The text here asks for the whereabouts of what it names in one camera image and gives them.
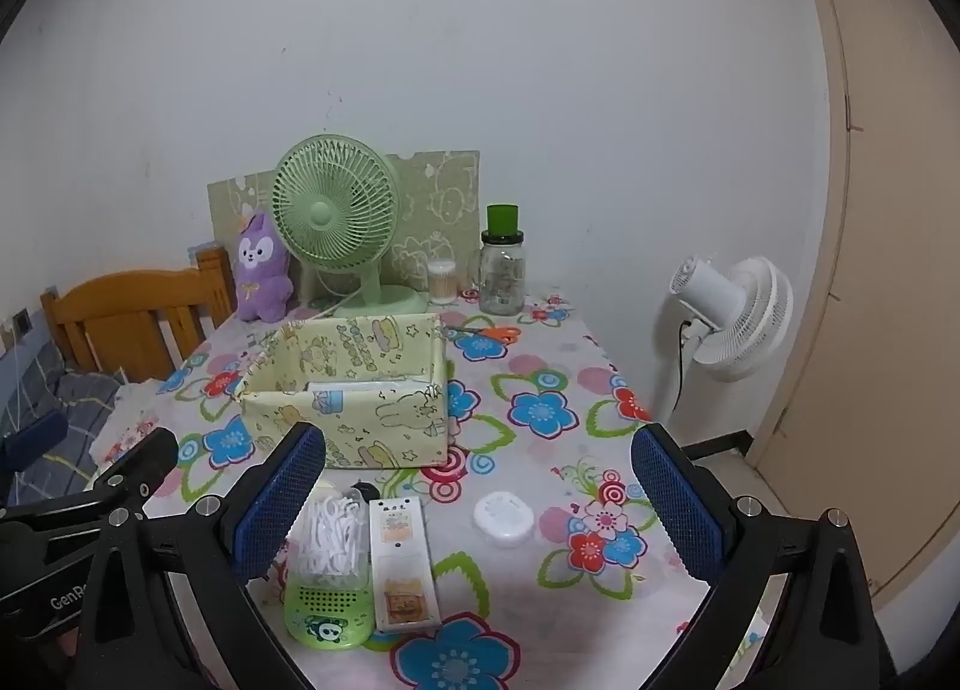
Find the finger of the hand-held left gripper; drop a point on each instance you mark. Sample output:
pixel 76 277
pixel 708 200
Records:
pixel 142 461
pixel 34 436

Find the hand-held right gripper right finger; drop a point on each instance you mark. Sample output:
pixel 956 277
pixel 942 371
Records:
pixel 675 502

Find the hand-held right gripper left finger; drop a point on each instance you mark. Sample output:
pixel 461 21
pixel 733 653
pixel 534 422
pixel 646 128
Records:
pixel 277 502

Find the yellow cartoon storage box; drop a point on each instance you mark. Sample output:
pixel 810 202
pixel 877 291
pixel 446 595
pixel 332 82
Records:
pixel 375 427

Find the white rectangular box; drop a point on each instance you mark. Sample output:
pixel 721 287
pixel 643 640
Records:
pixel 401 562

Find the white round case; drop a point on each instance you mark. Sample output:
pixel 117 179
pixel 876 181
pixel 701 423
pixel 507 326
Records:
pixel 502 519

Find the grey plaid bedding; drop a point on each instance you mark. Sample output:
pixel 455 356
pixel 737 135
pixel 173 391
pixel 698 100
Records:
pixel 75 390

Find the floral tablecloth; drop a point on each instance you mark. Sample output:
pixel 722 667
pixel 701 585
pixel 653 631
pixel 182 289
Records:
pixel 540 450

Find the wooden chair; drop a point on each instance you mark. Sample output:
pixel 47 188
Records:
pixel 120 300

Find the white standing fan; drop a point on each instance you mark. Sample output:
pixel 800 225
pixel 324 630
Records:
pixel 739 315

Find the purple plush toy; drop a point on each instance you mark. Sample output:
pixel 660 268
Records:
pixel 262 270

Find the cotton swab container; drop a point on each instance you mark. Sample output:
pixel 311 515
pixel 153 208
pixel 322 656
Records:
pixel 441 283

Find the glass jar with green lid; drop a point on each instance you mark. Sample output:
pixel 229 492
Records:
pixel 501 277

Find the green desk fan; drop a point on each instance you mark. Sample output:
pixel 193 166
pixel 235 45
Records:
pixel 322 210

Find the beige door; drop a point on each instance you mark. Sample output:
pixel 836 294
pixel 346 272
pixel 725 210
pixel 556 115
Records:
pixel 900 285

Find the green cartoon printed board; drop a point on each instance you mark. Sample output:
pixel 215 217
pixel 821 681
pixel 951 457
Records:
pixel 442 195

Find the wall socket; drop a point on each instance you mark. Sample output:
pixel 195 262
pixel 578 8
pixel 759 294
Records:
pixel 22 321

